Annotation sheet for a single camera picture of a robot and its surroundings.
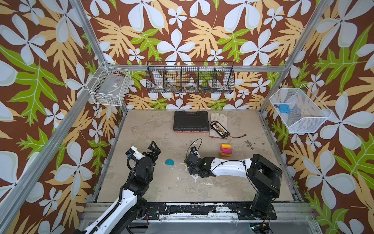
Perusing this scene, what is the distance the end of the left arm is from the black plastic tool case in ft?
1.48

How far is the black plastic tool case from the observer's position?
41.2 inches

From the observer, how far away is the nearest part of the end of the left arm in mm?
586
